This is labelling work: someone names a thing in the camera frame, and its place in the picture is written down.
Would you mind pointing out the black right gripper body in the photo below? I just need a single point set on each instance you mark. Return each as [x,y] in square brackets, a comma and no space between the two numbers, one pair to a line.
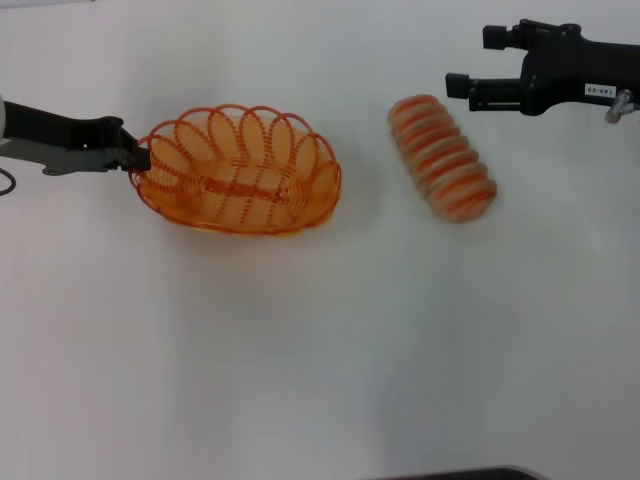
[575,70]

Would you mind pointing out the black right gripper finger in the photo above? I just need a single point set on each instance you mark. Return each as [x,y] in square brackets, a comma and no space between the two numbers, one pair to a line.
[480,92]
[505,36]

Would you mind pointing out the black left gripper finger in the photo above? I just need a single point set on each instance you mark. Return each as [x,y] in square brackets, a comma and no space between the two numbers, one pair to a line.
[134,157]

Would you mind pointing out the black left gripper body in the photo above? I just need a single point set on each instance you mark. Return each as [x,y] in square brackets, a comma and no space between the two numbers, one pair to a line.
[55,132]

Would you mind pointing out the orange striped bread loaf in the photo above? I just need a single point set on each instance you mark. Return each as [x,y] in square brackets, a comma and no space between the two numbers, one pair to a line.
[440,160]

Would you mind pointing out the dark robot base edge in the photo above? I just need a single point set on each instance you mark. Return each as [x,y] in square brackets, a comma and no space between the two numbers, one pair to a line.
[460,475]

